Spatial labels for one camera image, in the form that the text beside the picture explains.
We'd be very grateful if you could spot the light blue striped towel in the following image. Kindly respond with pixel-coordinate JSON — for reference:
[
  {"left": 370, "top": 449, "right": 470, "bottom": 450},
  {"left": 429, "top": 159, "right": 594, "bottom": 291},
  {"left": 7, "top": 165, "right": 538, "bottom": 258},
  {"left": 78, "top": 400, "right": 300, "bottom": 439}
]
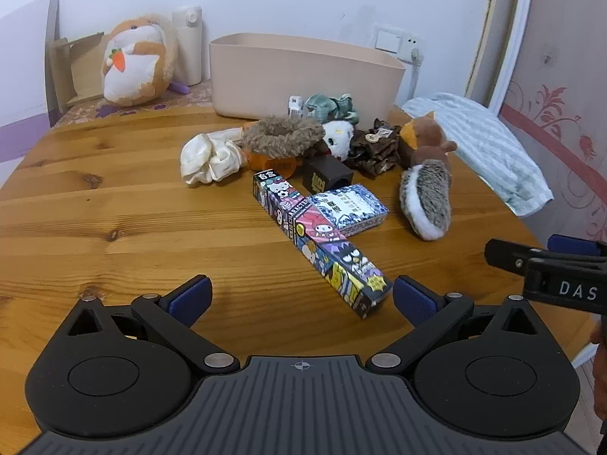
[{"left": 403, "top": 93, "right": 555, "bottom": 219}]

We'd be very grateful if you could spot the pink floral panel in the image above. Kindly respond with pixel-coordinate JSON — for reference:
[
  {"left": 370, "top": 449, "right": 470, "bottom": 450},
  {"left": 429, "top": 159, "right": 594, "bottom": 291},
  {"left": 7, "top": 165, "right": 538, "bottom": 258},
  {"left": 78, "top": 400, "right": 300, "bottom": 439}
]
[{"left": 489, "top": 0, "right": 607, "bottom": 247}]

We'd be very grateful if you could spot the brown fuzzy scrunchie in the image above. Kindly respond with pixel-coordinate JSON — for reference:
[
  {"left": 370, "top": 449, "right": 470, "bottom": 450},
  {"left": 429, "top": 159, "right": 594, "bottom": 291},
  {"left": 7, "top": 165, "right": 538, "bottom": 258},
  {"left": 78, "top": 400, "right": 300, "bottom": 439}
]
[{"left": 242, "top": 116, "right": 326, "bottom": 160}]

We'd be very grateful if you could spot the white leaning board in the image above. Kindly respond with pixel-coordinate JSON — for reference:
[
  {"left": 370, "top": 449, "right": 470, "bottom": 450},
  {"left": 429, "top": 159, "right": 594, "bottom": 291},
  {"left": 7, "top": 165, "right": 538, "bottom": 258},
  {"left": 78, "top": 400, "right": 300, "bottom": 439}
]
[{"left": 0, "top": 0, "right": 60, "bottom": 130}]

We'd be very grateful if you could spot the wooden framed board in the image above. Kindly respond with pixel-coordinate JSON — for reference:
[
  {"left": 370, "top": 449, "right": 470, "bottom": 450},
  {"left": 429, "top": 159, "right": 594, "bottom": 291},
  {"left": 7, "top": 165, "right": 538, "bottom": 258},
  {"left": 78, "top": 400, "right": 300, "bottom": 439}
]
[{"left": 465, "top": 0, "right": 539, "bottom": 115}]

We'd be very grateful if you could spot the beige plastic container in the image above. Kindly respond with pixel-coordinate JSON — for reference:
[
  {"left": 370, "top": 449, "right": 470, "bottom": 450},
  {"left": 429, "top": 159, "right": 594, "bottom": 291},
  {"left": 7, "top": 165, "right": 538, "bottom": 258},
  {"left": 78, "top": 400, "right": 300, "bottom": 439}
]
[{"left": 209, "top": 33, "right": 407, "bottom": 122}]

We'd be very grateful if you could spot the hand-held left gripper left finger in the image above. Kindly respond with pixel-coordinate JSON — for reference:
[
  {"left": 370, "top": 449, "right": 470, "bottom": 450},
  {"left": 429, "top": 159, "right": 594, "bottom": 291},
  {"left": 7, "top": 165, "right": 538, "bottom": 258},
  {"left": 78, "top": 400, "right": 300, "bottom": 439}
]
[{"left": 66, "top": 274, "right": 240, "bottom": 374}]

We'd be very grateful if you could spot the blue white patterned box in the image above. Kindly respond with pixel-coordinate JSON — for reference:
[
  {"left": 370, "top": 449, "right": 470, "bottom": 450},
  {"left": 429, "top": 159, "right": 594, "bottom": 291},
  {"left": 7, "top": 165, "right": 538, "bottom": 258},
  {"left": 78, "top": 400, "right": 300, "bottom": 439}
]
[{"left": 306, "top": 183, "right": 390, "bottom": 238}]

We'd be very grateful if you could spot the brown squirrel plush toy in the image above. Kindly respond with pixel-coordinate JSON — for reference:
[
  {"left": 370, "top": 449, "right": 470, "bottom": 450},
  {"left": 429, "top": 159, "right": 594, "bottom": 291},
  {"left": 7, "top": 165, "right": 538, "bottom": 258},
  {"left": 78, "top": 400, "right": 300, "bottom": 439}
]
[{"left": 397, "top": 111, "right": 459, "bottom": 240}]

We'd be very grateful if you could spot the black cube with hole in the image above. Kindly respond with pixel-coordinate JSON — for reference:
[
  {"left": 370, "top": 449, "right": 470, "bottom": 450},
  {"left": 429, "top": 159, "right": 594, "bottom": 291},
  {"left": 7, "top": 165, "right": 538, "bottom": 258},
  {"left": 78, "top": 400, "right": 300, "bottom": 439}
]
[{"left": 303, "top": 155, "right": 355, "bottom": 195}]

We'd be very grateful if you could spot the cream thermos bottle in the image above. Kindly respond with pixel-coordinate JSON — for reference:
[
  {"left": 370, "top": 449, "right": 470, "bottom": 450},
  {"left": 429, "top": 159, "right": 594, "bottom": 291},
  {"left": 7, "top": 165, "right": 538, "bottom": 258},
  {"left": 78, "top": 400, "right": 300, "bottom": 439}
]
[{"left": 171, "top": 6, "right": 206, "bottom": 87}]

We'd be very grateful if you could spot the cardboard shelf box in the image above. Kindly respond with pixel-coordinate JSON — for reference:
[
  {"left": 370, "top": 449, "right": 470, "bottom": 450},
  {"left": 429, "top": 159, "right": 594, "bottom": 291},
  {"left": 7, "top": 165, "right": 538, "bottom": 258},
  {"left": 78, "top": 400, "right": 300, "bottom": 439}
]
[{"left": 47, "top": 33, "right": 111, "bottom": 110}]

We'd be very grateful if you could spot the white wall switch socket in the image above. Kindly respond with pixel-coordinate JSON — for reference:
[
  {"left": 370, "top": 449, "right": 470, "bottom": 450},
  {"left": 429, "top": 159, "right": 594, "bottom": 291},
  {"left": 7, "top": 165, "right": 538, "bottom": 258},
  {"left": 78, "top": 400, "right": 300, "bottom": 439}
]
[{"left": 372, "top": 25, "right": 421, "bottom": 61}]

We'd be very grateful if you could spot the white satin scrunchie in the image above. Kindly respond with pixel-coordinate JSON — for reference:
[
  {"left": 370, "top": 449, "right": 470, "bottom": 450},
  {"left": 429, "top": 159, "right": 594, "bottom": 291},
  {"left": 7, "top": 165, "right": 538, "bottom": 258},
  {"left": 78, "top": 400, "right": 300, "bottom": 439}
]
[{"left": 180, "top": 128, "right": 250, "bottom": 185}]

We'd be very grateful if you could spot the small white plush toy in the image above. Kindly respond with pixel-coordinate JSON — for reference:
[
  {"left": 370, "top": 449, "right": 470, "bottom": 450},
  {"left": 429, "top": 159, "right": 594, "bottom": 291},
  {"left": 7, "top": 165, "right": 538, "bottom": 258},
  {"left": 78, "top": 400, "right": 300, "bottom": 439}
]
[{"left": 322, "top": 121, "right": 356, "bottom": 160}]

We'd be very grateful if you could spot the long cartoon print box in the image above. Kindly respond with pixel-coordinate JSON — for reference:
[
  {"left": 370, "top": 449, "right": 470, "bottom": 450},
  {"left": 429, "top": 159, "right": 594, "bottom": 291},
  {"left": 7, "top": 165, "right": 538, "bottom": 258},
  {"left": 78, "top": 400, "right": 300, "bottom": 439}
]
[{"left": 253, "top": 169, "right": 394, "bottom": 320}]

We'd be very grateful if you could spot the white plug with cable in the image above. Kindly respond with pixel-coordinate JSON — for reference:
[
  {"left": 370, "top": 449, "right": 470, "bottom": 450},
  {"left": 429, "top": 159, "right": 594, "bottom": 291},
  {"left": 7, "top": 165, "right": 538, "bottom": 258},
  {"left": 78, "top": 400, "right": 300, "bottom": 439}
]
[{"left": 407, "top": 47, "right": 424, "bottom": 101}]

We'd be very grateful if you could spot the orange box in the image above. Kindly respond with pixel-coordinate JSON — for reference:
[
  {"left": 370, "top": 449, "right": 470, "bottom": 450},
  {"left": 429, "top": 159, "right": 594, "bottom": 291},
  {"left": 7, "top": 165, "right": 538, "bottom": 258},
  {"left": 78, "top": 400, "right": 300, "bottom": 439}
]
[{"left": 247, "top": 149, "right": 304, "bottom": 177}]

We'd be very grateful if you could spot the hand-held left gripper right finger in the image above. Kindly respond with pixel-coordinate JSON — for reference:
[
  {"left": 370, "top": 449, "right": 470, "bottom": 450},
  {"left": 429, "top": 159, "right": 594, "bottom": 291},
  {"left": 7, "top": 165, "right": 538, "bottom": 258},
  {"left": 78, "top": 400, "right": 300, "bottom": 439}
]
[{"left": 370, "top": 276, "right": 539, "bottom": 373}]

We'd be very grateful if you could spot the hamster plush with carrot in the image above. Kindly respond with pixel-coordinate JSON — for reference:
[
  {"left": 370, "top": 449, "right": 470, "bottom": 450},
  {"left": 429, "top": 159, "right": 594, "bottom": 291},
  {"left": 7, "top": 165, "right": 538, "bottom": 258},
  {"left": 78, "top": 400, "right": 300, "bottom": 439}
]
[{"left": 101, "top": 13, "right": 179, "bottom": 107}]

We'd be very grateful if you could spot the purple floral cloth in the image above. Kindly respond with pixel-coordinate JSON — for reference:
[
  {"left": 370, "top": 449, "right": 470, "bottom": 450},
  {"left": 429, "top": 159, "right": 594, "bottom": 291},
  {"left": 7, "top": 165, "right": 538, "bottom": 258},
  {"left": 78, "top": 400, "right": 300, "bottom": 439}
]
[{"left": 50, "top": 78, "right": 217, "bottom": 129}]

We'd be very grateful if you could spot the dark brown patterned scrunchie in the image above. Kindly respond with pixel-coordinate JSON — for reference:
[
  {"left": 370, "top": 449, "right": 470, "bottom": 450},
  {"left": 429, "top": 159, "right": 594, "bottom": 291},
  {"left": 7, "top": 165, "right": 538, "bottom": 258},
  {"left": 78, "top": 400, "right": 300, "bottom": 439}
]
[{"left": 348, "top": 118, "right": 404, "bottom": 179}]

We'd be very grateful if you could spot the green scrunchie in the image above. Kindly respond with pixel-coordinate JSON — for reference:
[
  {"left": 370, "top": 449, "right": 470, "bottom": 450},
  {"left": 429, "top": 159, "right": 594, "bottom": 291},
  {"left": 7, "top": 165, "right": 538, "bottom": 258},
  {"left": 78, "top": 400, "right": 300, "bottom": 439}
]
[{"left": 303, "top": 95, "right": 361, "bottom": 127}]

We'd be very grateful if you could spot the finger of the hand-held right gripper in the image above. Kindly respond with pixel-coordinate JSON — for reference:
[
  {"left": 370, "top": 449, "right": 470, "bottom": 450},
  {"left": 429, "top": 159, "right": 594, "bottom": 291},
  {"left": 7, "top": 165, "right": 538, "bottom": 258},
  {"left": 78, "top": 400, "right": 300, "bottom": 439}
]
[
  {"left": 484, "top": 238, "right": 607, "bottom": 276},
  {"left": 547, "top": 234, "right": 601, "bottom": 256}
]

